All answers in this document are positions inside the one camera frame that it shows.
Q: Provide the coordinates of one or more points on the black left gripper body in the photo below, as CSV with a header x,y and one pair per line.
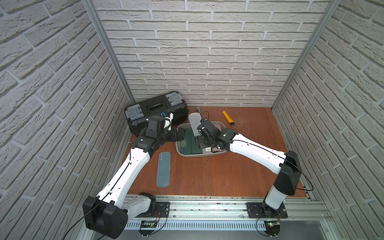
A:
x,y
174,135

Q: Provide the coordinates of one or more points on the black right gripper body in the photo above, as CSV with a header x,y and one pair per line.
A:
x,y
203,143

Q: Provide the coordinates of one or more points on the dark green pencil case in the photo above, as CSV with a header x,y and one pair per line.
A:
x,y
188,146

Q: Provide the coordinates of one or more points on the clear pencil case with label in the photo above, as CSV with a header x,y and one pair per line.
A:
x,y
195,121

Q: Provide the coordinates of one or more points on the blue-grey pencil case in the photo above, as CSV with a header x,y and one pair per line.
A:
x,y
164,170

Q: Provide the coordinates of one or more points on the pink pencil case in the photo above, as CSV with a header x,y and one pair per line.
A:
x,y
220,127

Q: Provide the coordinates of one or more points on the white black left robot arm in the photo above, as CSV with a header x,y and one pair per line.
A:
x,y
108,213

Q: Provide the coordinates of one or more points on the grey-green storage tray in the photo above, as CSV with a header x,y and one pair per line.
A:
x,y
214,152

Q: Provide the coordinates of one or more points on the yellow utility knife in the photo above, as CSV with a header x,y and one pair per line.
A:
x,y
228,118

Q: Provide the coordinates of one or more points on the black plastic toolbox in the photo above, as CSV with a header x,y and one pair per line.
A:
x,y
170,103

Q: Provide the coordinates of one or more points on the left control circuit board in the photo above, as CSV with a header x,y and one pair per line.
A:
x,y
148,224

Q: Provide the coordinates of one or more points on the control circuit board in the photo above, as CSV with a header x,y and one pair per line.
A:
x,y
148,224
272,228

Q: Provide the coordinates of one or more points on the right control circuit board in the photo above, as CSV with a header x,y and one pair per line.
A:
x,y
272,228

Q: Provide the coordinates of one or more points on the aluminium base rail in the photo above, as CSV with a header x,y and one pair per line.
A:
x,y
233,214

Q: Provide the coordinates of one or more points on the aluminium corner post left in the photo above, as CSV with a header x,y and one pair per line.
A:
x,y
98,24

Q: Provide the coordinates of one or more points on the aluminium corner post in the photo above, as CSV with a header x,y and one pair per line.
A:
x,y
98,24
324,20

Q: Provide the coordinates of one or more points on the aluminium corner post right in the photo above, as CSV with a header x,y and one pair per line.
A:
x,y
324,20

